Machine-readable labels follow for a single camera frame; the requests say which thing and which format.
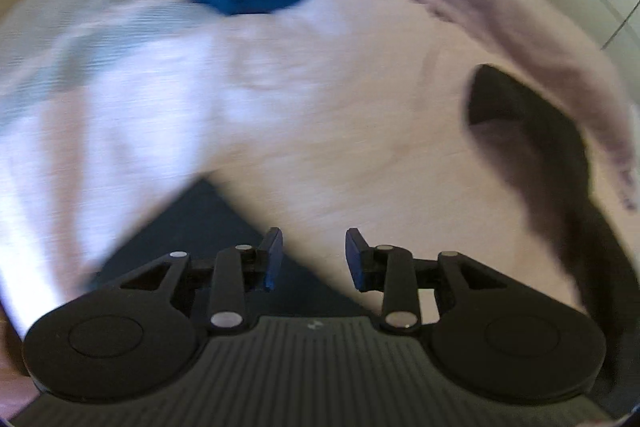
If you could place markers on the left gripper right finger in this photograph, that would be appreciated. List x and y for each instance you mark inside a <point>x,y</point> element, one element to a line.
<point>358,255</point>

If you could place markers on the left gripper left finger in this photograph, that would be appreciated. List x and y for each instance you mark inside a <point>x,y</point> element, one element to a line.
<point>270,254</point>

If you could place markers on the black shorts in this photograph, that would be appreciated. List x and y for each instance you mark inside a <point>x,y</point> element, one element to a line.
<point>541,152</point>

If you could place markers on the patterned white bedspread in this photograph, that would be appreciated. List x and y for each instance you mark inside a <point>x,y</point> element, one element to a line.
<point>328,115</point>

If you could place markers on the lilac fleece blanket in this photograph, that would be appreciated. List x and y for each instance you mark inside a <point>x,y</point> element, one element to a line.
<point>566,63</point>

